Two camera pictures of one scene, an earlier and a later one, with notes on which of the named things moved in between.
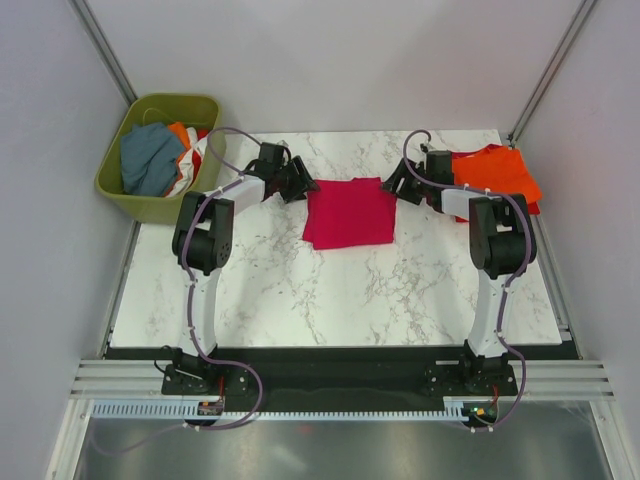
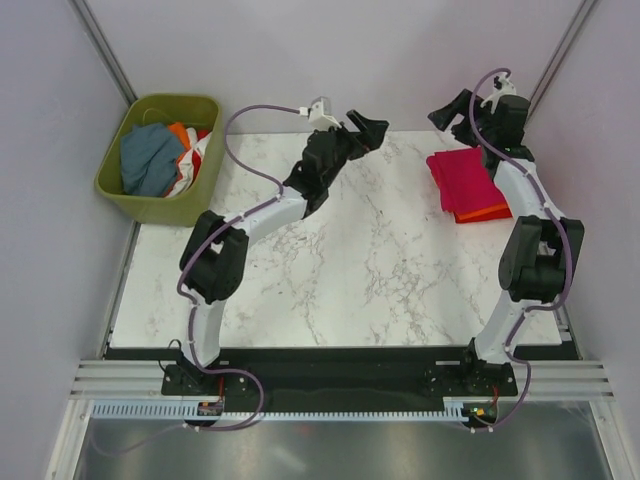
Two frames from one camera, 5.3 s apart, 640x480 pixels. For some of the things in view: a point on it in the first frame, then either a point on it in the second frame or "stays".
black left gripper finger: x=298 y=191 to x=373 y=135
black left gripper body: x=287 y=176 to x=348 y=148
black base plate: x=339 y=375 stays
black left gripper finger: x=304 y=173 to x=357 y=120
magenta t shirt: x=349 y=212 to x=465 y=182
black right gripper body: x=413 y=190 to x=483 y=120
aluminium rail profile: x=536 y=378 stays
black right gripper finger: x=397 y=177 to x=461 y=104
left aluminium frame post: x=104 y=49 stays
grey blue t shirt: x=149 y=155 stays
